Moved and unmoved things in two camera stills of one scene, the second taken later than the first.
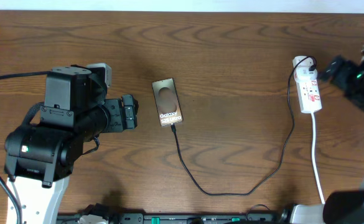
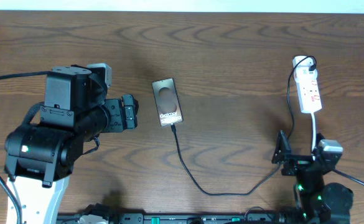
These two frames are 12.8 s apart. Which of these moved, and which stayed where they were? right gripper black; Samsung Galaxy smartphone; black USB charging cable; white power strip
Moved: right gripper black
Stayed: Samsung Galaxy smartphone; white power strip; black USB charging cable
